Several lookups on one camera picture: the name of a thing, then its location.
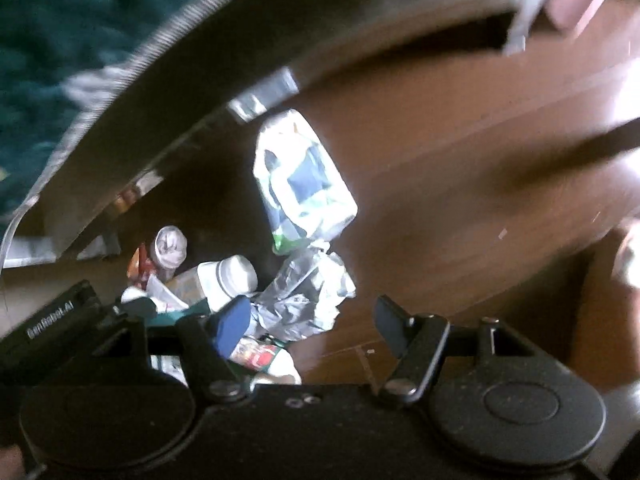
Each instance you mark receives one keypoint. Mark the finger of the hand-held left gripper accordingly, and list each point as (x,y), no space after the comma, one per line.
(137,308)

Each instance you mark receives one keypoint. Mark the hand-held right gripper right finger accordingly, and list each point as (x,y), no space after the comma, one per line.
(392,327)

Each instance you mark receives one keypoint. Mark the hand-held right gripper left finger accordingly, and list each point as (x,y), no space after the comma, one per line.
(231,324)

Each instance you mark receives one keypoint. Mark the white capped plastic bottle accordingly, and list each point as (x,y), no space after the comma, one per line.
(225,276)

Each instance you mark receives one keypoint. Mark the white paper wrapper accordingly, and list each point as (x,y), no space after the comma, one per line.
(160,294)

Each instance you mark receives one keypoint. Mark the red orange snack packet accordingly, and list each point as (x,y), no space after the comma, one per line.
(140,266)

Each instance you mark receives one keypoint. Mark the red green snack packet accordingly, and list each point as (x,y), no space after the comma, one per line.
(260,356)

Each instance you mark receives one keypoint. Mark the crumpled silver foil wrapper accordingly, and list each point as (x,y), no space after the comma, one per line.
(302,300)

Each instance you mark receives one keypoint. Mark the white blue green plastic bag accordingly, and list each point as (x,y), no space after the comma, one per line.
(300,180)

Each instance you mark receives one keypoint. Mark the green and cream blanket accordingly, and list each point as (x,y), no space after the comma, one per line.
(60,35)

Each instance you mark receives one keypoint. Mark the metal bed bracket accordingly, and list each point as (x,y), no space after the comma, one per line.
(525,15)

